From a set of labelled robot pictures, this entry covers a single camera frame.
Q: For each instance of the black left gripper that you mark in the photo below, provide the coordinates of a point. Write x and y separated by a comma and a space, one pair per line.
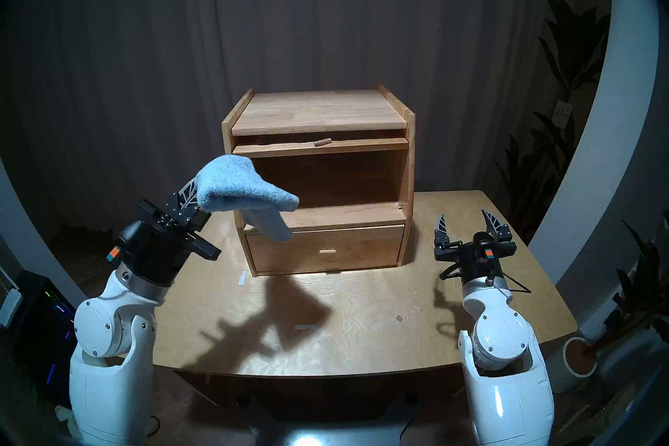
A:
151, 251

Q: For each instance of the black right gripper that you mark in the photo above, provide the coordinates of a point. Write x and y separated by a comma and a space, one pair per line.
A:
481, 259

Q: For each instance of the light blue towel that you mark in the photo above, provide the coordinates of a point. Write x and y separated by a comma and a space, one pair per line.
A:
230, 183

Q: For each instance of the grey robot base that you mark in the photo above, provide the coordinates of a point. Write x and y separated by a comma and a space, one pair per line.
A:
324, 434

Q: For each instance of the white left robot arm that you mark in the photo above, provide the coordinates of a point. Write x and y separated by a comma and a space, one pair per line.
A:
104, 330

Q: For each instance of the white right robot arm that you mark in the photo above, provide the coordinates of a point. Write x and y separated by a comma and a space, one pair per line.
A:
502, 335

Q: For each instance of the grey pleated curtain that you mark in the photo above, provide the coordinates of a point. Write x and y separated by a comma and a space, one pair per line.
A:
130, 58

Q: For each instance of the light wooden cabinet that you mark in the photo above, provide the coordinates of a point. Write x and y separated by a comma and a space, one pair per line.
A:
319, 110

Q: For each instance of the white round plant pot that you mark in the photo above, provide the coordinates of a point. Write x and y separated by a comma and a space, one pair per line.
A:
559, 372

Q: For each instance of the small dark leafy plant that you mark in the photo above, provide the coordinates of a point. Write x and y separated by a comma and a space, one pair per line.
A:
640, 288

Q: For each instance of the black computer case with lights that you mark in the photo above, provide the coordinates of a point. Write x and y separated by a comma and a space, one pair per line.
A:
42, 325

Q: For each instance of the tall dark leafy plant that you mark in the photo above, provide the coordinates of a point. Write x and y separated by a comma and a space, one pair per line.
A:
567, 53

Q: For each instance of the white wall-mounted box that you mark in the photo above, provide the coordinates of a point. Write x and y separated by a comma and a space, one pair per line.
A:
9, 308

